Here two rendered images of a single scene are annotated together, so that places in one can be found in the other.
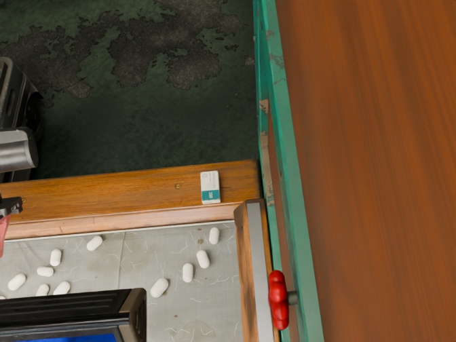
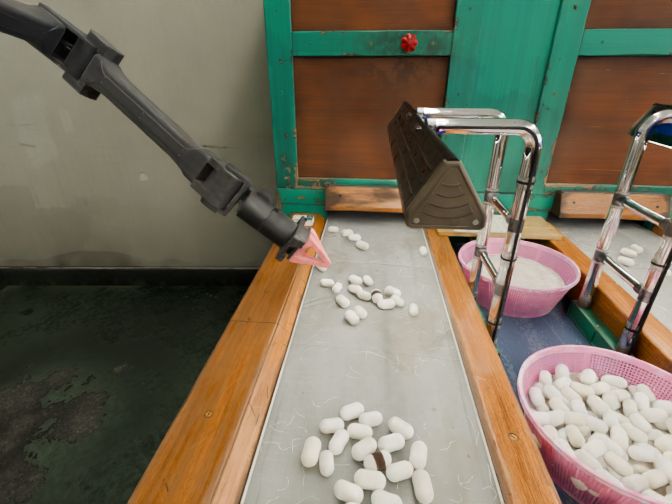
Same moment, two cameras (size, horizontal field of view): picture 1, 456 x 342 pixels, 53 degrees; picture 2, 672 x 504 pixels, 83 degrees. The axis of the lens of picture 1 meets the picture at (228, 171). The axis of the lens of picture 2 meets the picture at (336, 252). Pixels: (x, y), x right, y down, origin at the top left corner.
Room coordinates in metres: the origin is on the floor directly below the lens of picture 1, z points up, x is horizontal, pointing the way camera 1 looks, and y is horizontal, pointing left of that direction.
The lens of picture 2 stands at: (0.25, 1.10, 1.19)
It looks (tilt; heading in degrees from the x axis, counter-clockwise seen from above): 26 degrees down; 269
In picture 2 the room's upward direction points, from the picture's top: straight up
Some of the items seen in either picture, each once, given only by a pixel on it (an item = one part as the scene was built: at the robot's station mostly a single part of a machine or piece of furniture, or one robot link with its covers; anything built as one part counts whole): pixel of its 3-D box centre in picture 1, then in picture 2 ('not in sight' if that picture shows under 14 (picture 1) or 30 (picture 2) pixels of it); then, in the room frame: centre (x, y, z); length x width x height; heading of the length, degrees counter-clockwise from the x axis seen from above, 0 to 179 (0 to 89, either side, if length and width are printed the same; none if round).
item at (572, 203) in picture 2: not in sight; (611, 204); (-0.56, 0.06, 0.83); 0.30 x 0.06 x 0.07; 174
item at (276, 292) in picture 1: (282, 299); (409, 43); (0.04, -0.02, 1.24); 0.04 x 0.02 x 0.04; 174
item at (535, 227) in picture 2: not in sight; (491, 225); (-0.22, 0.08, 0.77); 0.33 x 0.15 x 0.01; 174
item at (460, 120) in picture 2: not in sight; (451, 238); (0.02, 0.45, 0.90); 0.20 x 0.19 x 0.45; 84
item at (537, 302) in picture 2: not in sight; (512, 277); (-0.19, 0.30, 0.72); 0.27 x 0.27 x 0.10
